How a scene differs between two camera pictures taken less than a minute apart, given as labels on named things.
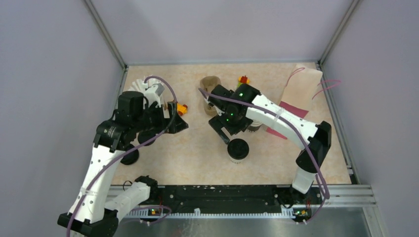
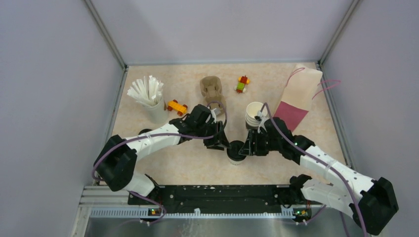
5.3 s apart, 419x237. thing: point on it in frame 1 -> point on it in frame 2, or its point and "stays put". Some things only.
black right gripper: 218,122 -> 251,147
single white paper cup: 239,161 stays put
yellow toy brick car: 182,109 stays put
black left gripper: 164,121 -> 219,141
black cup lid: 238,148 stays put
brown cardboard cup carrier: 207,84 stays put
